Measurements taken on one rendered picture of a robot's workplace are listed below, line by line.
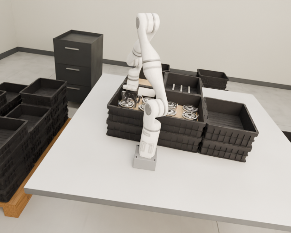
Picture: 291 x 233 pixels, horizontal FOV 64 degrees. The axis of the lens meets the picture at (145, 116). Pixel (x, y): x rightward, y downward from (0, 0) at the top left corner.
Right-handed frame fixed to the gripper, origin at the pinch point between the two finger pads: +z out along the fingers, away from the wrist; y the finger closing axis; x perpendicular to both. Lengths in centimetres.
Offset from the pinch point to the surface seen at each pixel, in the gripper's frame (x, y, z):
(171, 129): 16.6, -30.7, 1.0
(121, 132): 18.7, -0.5, 10.9
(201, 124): 17, -47, -7
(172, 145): 16.5, -33.7, 12.5
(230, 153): 15, -69, 9
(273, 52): -366, -184, 16
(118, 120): 18.9, 1.7, 2.0
